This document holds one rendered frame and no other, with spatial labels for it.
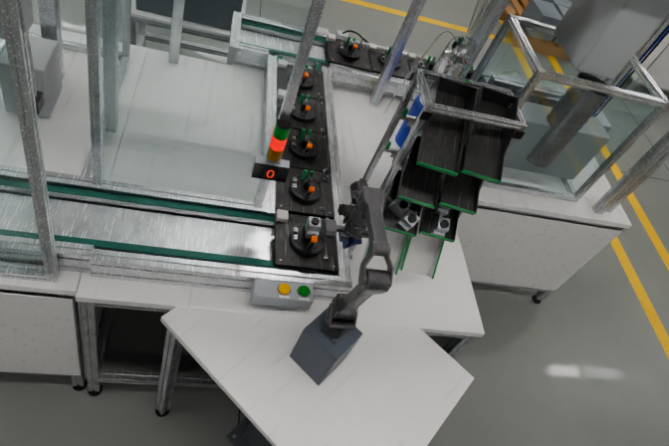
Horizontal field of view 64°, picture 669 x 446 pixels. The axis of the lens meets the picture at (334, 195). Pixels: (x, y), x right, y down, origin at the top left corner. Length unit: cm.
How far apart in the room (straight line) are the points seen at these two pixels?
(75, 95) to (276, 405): 156
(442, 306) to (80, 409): 160
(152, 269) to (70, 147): 70
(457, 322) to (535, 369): 134
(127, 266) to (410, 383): 104
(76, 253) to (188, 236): 37
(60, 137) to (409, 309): 154
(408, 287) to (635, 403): 203
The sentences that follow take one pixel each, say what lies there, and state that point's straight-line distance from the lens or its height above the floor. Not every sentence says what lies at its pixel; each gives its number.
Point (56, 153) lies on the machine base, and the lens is 232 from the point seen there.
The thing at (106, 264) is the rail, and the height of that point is 95.
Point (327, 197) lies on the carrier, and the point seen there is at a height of 97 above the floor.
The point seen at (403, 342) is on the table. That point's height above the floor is 86.
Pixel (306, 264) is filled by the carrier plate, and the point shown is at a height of 97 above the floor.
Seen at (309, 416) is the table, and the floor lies 86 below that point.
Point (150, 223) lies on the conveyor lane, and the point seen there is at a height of 92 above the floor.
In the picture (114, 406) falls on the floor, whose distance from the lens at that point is 268.
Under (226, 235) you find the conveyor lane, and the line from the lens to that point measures 202.
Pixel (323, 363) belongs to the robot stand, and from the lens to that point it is 175.
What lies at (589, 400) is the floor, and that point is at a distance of 364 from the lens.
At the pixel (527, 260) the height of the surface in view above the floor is 44.
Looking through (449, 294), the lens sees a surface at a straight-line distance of 226.
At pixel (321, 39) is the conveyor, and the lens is 312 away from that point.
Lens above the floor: 252
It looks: 45 degrees down
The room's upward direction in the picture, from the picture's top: 24 degrees clockwise
